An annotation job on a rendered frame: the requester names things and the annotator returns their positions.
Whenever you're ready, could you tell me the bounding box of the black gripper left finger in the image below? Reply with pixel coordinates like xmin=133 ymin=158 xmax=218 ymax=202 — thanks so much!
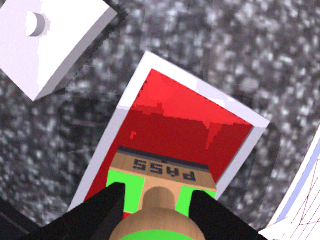
xmin=17 ymin=181 xmax=127 ymax=240

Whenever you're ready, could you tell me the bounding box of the red ink pad in white tray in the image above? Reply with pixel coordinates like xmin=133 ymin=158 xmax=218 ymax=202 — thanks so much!
xmin=68 ymin=51 xmax=269 ymax=212

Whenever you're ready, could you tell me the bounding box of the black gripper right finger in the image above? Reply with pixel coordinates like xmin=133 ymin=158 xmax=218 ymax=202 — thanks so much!
xmin=188 ymin=189 xmax=268 ymax=240

